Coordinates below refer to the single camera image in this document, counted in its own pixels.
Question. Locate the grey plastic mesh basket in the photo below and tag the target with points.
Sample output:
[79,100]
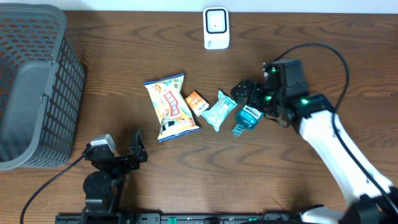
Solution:
[42,82]

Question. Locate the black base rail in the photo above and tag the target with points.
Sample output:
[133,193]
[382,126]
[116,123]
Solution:
[155,218]

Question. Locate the mint green wipes packet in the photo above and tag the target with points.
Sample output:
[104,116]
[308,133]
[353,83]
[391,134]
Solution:
[216,115]

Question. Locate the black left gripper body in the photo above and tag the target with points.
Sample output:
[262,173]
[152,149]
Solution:
[125,162]

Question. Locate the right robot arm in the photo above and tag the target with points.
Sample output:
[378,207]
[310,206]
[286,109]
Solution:
[370,196]

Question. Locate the yellow snack chip bag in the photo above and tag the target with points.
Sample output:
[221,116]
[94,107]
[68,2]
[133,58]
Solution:
[173,113]

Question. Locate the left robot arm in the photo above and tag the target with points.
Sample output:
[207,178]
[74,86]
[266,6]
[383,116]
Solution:
[104,188]

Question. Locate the white barcode scanner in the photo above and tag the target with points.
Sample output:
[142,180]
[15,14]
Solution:
[216,28]

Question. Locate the small orange snack packet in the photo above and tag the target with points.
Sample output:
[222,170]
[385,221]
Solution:
[197,103]

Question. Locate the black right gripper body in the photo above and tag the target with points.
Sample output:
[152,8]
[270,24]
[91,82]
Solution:
[271,98]

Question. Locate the teal mouthwash bottle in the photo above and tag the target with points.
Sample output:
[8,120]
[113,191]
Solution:
[247,118]

